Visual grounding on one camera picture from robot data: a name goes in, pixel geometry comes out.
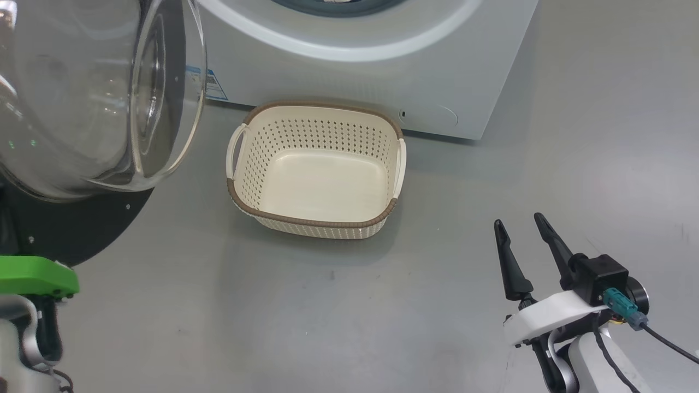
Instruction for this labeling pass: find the grey rubber door gasket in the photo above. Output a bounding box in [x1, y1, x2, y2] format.
[270, 0, 409, 18]

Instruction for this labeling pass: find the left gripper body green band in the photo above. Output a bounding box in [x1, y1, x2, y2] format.
[0, 255, 80, 301]

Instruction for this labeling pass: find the braided black right arm cable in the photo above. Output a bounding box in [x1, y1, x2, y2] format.
[594, 327, 642, 393]

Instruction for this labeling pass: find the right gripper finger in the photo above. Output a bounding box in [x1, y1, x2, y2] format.
[494, 219, 535, 302]
[534, 212, 575, 290]

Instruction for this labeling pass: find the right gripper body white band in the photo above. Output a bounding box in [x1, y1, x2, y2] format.
[502, 291, 609, 347]

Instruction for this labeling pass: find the right camera cable teal connector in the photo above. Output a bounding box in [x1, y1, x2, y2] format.
[603, 288, 699, 365]

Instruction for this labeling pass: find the round glass washing machine door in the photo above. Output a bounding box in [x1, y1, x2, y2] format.
[0, 0, 208, 268]

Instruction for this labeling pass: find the round white filter cover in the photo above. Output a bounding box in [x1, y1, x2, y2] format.
[399, 104, 458, 129]

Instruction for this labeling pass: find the cream perforated laundry basket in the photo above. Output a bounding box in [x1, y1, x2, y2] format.
[226, 102, 407, 240]

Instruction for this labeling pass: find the white washing machine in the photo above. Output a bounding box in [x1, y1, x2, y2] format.
[194, 0, 540, 140]

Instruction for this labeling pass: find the blue energy label sticker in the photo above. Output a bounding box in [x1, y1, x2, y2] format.
[205, 68, 229, 102]

